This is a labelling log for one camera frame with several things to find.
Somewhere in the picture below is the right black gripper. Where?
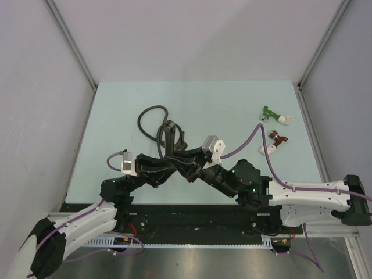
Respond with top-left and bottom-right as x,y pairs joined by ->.
164,146 -> 238,199

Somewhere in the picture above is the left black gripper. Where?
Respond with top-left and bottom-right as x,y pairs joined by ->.
122,153 -> 176,195

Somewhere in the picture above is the grey flexible hose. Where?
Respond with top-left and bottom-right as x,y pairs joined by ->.
137,105 -> 187,159

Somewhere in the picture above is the dark metal faucet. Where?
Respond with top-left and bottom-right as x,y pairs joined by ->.
161,120 -> 188,156

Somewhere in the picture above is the green tap white elbow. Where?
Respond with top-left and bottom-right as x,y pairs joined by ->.
259,106 -> 293,126

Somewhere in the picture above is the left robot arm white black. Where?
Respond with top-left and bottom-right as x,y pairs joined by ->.
16,154 -> 176,278

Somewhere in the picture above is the brown tap white elbow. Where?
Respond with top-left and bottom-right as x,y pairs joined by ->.
260,130 -> 288,156

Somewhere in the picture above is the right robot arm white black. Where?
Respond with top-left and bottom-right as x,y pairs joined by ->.
164,148 -> 371,233

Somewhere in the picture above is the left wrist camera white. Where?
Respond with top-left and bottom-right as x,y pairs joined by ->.
121,149 -> 137,177

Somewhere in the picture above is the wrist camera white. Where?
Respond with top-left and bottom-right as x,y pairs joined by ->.
202,135 -> 226,169
121,149 -> 137,177

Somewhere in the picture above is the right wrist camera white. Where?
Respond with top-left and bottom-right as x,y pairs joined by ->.
202,135 -> 226,169

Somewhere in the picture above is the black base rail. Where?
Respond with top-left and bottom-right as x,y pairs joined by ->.
59,203 -> 303,245

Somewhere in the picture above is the white slotted cable duct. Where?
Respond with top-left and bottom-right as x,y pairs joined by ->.
81,235 -> 280,249

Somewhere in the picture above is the left aluminium frame post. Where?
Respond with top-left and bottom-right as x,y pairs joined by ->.
43,0 -> 98,92

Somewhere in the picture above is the aluminium frame post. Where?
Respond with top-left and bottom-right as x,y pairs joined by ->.
43,0 -> 98,92
297,0 -> 354,90

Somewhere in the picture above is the right aluminium frame post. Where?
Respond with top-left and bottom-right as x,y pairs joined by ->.
297,0 -> 354,90

